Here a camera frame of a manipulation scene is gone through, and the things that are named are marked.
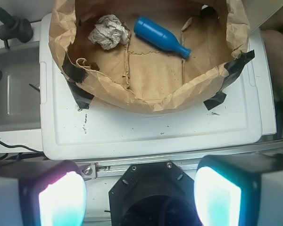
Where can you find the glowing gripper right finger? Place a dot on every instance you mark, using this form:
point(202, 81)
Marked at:
point(240, 190)

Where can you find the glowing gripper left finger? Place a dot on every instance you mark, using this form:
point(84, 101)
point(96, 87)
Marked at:
point(41, 193)

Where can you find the blue plastic bottle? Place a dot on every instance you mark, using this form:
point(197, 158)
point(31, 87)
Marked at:
point(159, 36)

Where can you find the white plastic bin lid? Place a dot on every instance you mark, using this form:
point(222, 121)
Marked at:
point(69, 133)

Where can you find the grey sink basin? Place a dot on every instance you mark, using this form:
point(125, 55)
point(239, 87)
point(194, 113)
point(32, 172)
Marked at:
point(19, 87)

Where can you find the brown paper bag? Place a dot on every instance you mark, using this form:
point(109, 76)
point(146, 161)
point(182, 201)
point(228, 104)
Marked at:
point(138, 76)

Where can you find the black faucet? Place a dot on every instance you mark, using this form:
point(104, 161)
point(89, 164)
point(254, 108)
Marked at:
point(14, 28)

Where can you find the crumpled white paper ball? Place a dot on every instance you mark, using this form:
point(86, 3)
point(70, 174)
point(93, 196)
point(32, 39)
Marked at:
point(109, 31)

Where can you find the metal corner bracket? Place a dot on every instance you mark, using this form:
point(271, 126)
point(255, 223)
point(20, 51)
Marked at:
point(88, 171)

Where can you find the aluminium rail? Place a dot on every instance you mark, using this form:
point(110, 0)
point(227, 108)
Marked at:
point(185, 160)

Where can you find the black octagonal mount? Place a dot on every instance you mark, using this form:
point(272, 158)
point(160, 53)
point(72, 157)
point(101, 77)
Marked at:
point(153, 194)

